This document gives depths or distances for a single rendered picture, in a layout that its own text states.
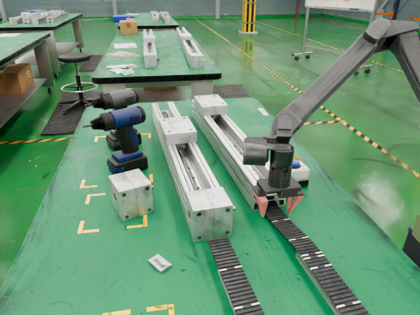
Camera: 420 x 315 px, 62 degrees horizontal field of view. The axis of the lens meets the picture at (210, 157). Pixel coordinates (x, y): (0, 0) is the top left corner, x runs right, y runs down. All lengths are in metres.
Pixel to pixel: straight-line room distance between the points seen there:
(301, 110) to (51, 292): 0.71
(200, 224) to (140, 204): 0.20
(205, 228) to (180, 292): 0.18
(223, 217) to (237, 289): 0.20
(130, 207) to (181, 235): 0.16
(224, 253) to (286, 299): 0.16
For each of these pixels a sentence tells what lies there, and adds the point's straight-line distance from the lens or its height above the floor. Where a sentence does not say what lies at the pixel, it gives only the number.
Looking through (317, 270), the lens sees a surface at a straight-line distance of 0.81.
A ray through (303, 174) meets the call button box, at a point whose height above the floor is 0.83.
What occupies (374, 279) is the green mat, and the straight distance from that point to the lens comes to 0.88.
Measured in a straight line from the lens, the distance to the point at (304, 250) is 0.85.
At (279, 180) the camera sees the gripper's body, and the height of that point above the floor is 0.91.
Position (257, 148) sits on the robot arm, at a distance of 0.87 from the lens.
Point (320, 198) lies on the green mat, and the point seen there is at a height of 0.78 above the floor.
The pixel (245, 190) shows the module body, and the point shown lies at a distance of 1.04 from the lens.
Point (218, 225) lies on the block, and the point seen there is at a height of 0.82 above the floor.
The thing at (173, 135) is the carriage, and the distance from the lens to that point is 1.18.
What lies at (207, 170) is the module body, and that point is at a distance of 1.03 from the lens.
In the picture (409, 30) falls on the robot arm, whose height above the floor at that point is 1.24.
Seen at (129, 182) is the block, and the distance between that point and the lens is 0.97.
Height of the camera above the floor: 1.36
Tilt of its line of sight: 27 degrees down
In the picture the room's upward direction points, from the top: straight up
